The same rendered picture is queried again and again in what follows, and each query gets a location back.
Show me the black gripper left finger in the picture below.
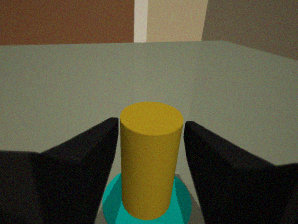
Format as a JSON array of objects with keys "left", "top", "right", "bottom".
[{"left": 0, "top": 117, "right": 119, "bottom": 224}]

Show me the cyan circle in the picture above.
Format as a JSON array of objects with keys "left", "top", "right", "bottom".
[{"left": 102, "top": 173, "right": 192, "bottom": 224}]

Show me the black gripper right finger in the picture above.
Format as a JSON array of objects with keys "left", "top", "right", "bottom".
[{"left": 184, "top": 121, "right": 298, "bottom": 224}]

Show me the yellow tall cylinder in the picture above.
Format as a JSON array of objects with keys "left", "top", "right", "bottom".
[{"left": 120, "top": 102, "right": 183, "bottom": 220}]

